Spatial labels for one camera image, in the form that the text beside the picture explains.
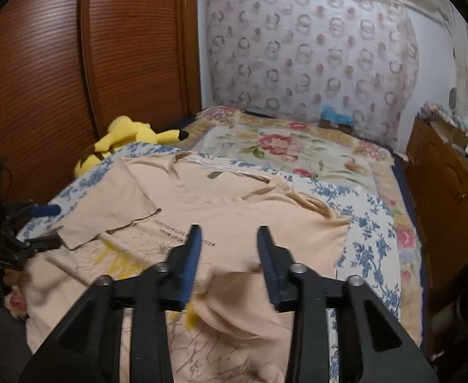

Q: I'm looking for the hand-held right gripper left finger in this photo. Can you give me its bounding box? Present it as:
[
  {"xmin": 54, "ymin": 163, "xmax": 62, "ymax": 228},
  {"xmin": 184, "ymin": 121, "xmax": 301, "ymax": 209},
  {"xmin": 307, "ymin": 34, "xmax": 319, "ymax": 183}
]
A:
[{"xmin": 19, "ymin": 224, "xmax": 202, "ymax": 383}]

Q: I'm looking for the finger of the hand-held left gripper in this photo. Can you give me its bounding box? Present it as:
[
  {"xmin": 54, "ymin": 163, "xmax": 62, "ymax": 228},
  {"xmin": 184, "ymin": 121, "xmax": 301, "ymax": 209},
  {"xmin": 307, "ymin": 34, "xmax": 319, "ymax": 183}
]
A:
[
  {"xmin": 3, "ymin": 235, "xmax": 62, "ymax": 258},
  {"xmin": 3, "ymin": 203, "xmax": 61, "ymax": 219}
]

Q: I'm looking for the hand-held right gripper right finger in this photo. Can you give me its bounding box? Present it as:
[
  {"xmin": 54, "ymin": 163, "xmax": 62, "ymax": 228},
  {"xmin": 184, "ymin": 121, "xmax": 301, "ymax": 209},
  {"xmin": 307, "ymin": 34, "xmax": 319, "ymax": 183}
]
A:
[{"xmin": 257, "ymin": 226, "xmax": 438, "ymax": 383}]

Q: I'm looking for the beige printed t-shirt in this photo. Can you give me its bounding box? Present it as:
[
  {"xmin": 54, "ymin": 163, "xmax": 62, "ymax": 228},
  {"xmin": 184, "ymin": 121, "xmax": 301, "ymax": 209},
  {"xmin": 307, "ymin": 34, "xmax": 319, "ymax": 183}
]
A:
[{"xmin": 26, "ymin": 155, "xmax": 352, "ymax": 383}]

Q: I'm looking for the blue floral white quilt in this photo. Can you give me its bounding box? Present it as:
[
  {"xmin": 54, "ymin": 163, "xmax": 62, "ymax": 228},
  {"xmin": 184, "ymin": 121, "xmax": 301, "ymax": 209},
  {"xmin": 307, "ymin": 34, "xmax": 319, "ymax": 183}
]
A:
[{"xmin": 16, "ymin": 144, "xmax": 402, "ymax": 383}]

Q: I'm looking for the yellow plush toy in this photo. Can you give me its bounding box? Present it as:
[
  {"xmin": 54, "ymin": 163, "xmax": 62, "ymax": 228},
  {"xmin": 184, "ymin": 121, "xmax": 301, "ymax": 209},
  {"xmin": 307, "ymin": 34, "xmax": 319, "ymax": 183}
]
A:
[{"xmin": 73, "ymin": 116, "xmax": 190, "ymax": 178}]

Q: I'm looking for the pink rose floral blanket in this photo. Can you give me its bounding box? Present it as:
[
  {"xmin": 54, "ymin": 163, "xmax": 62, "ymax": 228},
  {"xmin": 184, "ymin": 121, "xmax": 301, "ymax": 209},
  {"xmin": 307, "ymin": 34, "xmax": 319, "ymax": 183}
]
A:
[{"xmin": 4, "ymin": 106, "xmax": 424, "ymax": 348}]

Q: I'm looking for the brown wooden wardrobe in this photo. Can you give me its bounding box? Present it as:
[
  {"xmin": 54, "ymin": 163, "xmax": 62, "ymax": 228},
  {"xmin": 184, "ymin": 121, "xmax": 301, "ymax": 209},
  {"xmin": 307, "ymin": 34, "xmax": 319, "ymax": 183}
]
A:
[{"xmin": 0, "ymin": 0, "xmax": 203, "ymax": 208}]

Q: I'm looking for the small blue box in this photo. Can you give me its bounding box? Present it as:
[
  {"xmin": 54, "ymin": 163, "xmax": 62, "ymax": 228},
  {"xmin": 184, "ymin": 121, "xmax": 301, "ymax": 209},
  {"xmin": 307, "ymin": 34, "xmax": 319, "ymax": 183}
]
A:
[{"xmin": 320, "ymin": 105, "xmax": 354, "ymax": 132}]

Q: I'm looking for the brown wooden cabinet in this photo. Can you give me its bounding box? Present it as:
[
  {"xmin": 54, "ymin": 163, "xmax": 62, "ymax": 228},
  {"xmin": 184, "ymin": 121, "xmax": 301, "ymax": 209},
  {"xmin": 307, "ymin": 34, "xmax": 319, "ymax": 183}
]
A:
[{"xmin": 404, "ymin": 116, "xmax": 468, "ymax": 328}]

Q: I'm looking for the cardboard box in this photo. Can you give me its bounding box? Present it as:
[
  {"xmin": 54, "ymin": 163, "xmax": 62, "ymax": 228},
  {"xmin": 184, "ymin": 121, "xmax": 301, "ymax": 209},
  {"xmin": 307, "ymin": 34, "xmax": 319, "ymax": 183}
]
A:
[{"xmin": 429, "ymin": 112, "xmax": 468, "ymax": 148}]

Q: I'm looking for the tied beige curtain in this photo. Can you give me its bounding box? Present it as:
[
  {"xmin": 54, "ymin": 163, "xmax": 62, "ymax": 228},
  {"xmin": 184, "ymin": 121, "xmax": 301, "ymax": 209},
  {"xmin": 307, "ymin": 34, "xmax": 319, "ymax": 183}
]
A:
[{"xmin": 434, "ymin": 0, "xmax": 468, "ymax": 116}]

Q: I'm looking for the ring patterned hanging cloth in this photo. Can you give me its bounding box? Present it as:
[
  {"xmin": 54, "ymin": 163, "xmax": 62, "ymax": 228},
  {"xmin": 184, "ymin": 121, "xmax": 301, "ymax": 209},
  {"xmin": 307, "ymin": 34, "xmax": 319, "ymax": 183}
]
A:
[{"xmin": 204, "ymin": 0, "xmax": 420, "ymax": 148}]

